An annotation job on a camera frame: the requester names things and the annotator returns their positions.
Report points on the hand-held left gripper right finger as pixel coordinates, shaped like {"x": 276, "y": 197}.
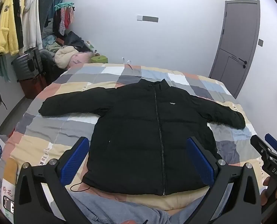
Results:
{"x": 200, "y": 161}

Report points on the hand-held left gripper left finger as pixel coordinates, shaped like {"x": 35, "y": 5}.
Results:
{"x": 74, "y": 161}

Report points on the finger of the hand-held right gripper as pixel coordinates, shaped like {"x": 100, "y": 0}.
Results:
{"x": 258, "y": 144}
{"x": 272, "y": 141}

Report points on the black puffer jacket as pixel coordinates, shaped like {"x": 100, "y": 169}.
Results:
{"x": 133, "y": 121}

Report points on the pile of mixed clothes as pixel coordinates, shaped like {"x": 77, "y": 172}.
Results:
{"x": 50, "y": 40}

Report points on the hanging small clothes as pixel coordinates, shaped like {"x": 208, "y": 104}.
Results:
{"x": 64, "y": 21}

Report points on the bed with checkered cover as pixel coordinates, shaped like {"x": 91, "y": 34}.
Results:
{"x": 59, "y": 126}

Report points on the person's grey jeans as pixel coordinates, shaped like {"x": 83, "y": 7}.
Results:
{"x": 110, "y": 205}

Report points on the white labelled package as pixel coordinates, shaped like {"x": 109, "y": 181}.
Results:
{"x": 9, "y": 196}

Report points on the dark red box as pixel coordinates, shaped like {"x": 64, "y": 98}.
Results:
{"x": 32, "y": 87}

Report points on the pink cloth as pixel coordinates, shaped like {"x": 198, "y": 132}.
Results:
{"x": 82, "y": 58}

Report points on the cream fleece garment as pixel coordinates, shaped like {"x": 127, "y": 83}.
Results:
{"x": 64, "y": 57}

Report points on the dark grey suitcase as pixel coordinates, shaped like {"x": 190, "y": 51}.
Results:
{"x": 26, "y": 65}

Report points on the grey door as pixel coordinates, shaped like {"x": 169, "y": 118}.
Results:
{"x": 238, "y": 32}

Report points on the teal garment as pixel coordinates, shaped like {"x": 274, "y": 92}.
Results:
{"x": 3, "y": 67}

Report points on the white hoodie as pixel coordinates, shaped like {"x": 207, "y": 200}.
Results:
{"x": 31, "y": 25}

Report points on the yellow fleece jacket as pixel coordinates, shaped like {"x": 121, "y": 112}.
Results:
{"x": 6, "y": 28}

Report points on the black trimmed garment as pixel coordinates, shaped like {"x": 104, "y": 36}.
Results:
{"x": 17, "y": 21}

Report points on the green clip hanger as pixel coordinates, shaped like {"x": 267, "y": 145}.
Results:
{"x": 65, "y": 5}

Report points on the dark grey hanging garment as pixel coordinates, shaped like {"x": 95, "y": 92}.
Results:
{"x": 44, "y": 2}

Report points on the small grey wall switch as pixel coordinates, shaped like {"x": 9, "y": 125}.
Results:
{"x": 260, "y": 42}

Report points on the grey and white wall panel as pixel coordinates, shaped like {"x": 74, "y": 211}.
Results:
{"x": 147, "y": 18}

